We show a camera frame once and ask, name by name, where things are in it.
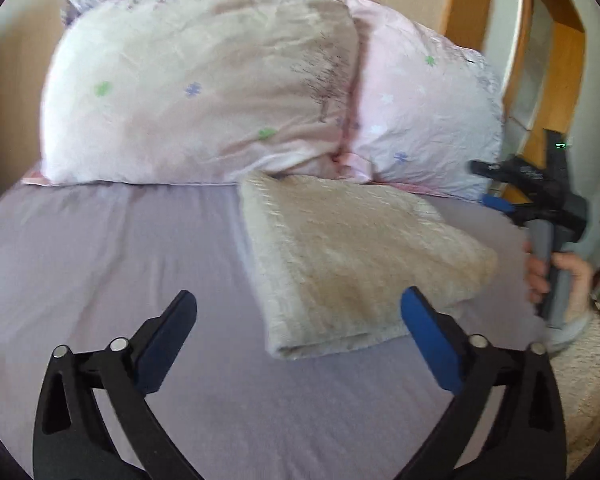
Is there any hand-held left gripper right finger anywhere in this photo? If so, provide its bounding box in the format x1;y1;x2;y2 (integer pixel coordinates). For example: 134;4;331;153
393;286;567;480

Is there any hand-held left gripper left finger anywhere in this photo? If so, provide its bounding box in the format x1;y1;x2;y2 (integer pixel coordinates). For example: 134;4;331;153
32;289;204;480

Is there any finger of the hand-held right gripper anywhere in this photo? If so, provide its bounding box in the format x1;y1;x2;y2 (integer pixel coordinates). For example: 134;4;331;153
481;196;517;217
469;159;518;179

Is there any person's right forearm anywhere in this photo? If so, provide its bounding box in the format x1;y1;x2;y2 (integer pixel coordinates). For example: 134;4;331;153
545;310;600;471

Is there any lilac bed sheet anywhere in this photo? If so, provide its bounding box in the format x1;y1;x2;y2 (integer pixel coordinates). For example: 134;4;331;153
0;178;556;480

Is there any small pink patterned pillow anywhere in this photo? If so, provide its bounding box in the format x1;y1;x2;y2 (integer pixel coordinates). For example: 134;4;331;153
334;0;505;201

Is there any folded beige blanket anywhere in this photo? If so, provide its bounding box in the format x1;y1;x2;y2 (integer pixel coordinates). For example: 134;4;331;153
238;170;499;361

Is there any large pink patterned pillow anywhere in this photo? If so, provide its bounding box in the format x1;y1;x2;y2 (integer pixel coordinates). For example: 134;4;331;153
39;0;359;186

